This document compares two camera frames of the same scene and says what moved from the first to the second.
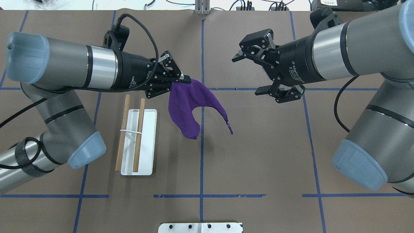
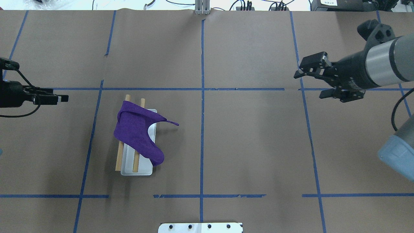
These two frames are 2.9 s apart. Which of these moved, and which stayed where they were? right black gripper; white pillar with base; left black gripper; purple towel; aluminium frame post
Moved: left black gripper; right black gripper; purple towel
Stayed: aluminium frame post; white pillar with base
